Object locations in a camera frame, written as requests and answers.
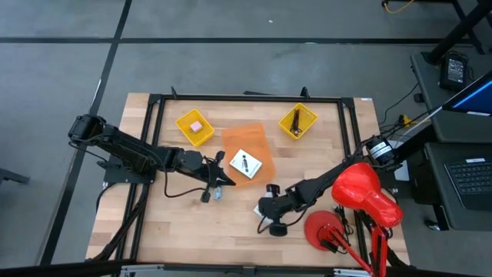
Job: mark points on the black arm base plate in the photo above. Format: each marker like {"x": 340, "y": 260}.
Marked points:
{"x": 119, "y": 177}

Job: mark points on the dark grey desk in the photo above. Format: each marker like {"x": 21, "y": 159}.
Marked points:
{"x": 446, "y": 131}

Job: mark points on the orange plastic sheet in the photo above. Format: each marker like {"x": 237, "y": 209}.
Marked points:
{"x": 246, "y": 138}

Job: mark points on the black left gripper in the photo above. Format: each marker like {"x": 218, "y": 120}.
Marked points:
{"x": 192, "y": 163}

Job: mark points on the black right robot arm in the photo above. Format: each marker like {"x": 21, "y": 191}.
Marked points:
{"x": 323, "y": 184}

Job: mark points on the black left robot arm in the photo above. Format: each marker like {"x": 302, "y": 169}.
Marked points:
{"x": 123, "y": 146}

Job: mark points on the computer monitor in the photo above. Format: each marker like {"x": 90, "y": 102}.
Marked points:
{"x": 473, "y": 98}

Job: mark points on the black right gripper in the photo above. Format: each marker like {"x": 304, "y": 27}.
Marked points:
{"x": 274, "y": 205}

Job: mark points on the dark grey furniture leg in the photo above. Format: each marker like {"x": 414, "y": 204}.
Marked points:
{"x": 11, "y": 177}

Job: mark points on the red desk lamp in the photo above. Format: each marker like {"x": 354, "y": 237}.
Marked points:
{"x": 361, "y": 192}

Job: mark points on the black power adapter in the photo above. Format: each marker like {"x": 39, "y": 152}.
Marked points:
{"x": 455, "y": 71}

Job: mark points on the black metal stand leg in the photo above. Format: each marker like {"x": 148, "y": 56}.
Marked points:
{"x": 457, "y": 32}

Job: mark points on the black aluminium table frame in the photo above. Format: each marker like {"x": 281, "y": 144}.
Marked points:
{"x": 250, "y": 98}

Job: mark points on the black aluminium crossbar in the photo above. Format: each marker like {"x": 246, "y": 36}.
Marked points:
{"x": 57, "y": 269}

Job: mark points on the black laptop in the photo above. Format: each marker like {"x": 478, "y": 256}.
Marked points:
{"x": 469, "y": 177}

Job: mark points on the yellow plastic mesh basket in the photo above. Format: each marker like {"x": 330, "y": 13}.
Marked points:
{"x": 307, "y": 117}
{"x": 203, "y": 136}

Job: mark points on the yellow plug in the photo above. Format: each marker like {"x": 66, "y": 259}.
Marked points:
{"x": 403, "y": 120}

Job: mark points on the pink rectangular block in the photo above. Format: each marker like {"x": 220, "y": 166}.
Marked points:
{"x": 196, "y": 126}

